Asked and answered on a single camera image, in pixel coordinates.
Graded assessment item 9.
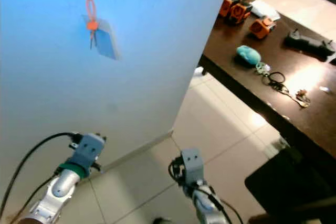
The black chair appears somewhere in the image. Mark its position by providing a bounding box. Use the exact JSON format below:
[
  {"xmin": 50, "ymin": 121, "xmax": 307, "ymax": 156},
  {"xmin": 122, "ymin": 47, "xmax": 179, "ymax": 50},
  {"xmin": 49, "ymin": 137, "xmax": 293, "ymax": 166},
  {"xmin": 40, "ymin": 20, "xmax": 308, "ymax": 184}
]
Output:
[{"xmin": 244, "ymin": 146, "xmax": 336, "ymax": 219}]

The dark wooden table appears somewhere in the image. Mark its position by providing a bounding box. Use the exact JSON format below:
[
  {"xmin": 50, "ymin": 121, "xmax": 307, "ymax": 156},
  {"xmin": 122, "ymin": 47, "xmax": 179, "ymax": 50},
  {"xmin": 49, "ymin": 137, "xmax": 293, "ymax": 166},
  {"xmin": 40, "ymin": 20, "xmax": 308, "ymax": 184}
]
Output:
[{"xmin": 198, "ymin": 0, "xmax": 336, "ymax": 175}]

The small orange black device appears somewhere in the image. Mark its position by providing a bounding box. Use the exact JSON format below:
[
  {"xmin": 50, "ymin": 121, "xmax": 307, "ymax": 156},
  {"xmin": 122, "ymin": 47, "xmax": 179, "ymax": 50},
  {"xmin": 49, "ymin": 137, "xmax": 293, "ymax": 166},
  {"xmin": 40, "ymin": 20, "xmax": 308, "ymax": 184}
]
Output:
[{"xmin": 250, "ymin": 17, "xmax": 277, "ymax": 40}]

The large orange black device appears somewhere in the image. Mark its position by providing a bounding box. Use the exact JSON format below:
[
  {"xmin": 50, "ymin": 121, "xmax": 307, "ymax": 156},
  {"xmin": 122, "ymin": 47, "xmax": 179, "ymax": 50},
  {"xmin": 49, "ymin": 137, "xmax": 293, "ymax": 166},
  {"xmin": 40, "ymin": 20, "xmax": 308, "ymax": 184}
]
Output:
[{"xmin": 219, "ymin": 0, "xmax": 253, "ymax": 25}]

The white paper packet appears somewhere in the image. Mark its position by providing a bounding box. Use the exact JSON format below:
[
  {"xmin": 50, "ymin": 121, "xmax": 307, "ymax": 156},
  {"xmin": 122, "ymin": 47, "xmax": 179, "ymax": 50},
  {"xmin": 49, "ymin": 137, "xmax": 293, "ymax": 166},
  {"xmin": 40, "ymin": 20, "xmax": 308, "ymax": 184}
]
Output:
[{"xmin": 249, "ymin": 0, "xmax": 282, "ymax": 21}]

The black handheld tool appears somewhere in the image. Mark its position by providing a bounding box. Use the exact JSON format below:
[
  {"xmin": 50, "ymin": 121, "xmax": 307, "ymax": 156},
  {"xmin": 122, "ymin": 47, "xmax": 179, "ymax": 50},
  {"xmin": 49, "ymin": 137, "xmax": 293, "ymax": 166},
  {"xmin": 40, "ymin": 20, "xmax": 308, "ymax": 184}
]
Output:
[{"xmin": 284, "ymin": 28, "xmax": 336, "ymax": 62}]

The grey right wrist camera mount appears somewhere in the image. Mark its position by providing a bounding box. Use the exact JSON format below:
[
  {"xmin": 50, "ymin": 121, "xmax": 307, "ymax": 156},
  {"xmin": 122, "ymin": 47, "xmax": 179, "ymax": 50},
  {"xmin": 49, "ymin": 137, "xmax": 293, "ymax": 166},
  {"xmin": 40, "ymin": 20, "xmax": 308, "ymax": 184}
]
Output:
[{"xmin": 180, "ymin": 147, "xmax": 206, "ymax": 184}]

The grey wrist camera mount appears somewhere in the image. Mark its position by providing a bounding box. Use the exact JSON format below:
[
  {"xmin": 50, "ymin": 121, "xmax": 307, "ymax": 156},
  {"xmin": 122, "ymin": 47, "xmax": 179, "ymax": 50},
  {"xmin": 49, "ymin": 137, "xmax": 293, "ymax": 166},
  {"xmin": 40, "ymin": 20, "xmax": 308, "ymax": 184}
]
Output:
[
  {"xmin": 180, "ymin": 147, "xmax": 206, "ymax": 184},
  {"xmin": 67, "ymin": 133, "xmax": 107, "ymax": 171}
]

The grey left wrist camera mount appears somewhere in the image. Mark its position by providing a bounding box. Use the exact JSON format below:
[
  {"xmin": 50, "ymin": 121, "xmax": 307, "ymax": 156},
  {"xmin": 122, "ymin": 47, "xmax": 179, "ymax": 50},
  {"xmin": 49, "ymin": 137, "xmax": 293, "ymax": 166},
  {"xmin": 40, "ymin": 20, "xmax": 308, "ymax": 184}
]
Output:
[{"xmin": 67, "ymin": 133, "xmax": 107, "ymax": 171}]

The teal plush keychain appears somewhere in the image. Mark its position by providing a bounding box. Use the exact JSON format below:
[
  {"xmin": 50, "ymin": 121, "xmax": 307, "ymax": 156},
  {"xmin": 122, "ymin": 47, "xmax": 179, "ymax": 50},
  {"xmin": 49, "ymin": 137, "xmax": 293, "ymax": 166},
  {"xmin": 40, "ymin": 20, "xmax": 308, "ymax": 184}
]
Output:
[{"xmin": 236, "ymin": 45, "xmax": 262, "ymax": 67}]

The black cord key bunch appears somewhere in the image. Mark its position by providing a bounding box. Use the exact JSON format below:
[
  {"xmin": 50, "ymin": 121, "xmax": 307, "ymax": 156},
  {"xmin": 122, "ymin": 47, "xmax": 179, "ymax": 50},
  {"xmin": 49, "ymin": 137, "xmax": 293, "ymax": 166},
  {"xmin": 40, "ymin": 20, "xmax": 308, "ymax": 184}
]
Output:
[{"xmin": 255, "ymin": 62, "xmax": 311, "ymax": 109}]

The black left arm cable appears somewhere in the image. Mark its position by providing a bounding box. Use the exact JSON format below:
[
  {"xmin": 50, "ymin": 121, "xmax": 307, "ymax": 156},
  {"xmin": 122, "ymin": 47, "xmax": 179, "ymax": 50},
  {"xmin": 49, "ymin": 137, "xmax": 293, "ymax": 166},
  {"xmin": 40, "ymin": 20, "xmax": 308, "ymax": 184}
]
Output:
[{"xmin": 1, "ymin": 132, "xmax": 82, "ymax": 219}]

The orange lanyard key set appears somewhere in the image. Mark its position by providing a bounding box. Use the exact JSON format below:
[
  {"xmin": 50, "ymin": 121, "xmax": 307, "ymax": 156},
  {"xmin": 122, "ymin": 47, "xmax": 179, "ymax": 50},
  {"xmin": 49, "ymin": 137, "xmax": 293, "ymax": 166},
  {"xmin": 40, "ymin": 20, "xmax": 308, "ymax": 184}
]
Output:
[{"xmin": 85, "ymin": 0, "xmax": 99, "ymax": 50}]

